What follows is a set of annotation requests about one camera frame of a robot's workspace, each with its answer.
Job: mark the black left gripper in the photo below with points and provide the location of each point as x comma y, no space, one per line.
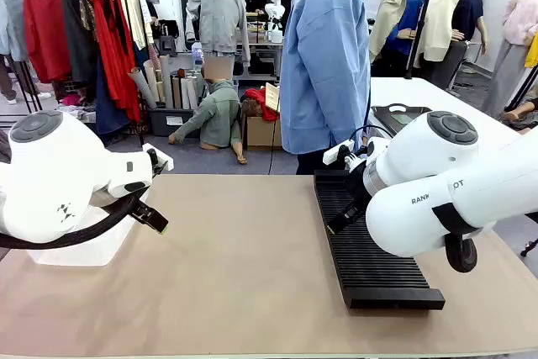
138,207

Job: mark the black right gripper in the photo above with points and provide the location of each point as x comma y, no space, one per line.
358,186

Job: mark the black plastic tray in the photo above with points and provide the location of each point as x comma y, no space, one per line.
386,117

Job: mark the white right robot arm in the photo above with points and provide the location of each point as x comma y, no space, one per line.
420,216

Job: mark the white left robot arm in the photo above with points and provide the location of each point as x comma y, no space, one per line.
50,174

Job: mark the black slotted PCB rack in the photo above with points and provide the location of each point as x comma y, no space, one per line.
370,266

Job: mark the clear plastic storage box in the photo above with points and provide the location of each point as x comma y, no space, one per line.
96,245

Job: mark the dark plastic bin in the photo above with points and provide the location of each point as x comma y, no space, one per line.
161,123

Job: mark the navy hanging garment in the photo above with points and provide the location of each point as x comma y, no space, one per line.
107,115

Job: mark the cardboard box with red cloth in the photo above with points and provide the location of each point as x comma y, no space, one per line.
258,132

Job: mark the seated mannequin green jacket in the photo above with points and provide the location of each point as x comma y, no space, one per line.
218,115

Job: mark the tilted grey paper roll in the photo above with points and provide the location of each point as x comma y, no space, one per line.
142,88

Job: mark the beige paper card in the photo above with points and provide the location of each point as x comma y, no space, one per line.
272,98

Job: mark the beige paper roll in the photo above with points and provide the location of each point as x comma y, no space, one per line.
152,79

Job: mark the red cloth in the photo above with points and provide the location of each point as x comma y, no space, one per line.
262,100

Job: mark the white table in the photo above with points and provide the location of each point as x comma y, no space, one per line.
420,94

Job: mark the person in blue shirt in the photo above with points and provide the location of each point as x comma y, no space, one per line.
323,60

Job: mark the red dress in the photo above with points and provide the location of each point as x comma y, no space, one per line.
111,60

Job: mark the clear water bottle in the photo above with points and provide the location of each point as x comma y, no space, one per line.
197,56

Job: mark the black bag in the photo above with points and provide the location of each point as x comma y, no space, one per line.
168,43

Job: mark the black tripod leg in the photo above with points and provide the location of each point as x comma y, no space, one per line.
530,246

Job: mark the black hanging garment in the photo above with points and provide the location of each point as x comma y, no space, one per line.
77,48

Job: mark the black tripod pole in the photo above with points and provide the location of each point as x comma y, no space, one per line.
420,27

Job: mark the cream hanging garment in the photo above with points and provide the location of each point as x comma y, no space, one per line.
134,14

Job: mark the red shirt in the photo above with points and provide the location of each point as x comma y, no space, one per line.
46,31

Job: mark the mannequin in grey hoodie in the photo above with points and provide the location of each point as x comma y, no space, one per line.
218,10

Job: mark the mannequin cream jacket navy shirt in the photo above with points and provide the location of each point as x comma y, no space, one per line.
439,18

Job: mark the mannequin beige jacket blue shirt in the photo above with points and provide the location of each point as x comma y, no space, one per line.
393,1

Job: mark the light grey hanging garment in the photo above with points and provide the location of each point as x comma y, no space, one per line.
14,18

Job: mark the mannequin pink top grey skirt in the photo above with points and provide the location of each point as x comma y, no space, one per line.
517,18

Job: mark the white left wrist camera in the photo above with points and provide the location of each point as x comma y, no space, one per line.
165,161

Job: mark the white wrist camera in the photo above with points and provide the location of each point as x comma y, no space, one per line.
334,153
165,161

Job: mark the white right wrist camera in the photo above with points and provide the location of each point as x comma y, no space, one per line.
334,153

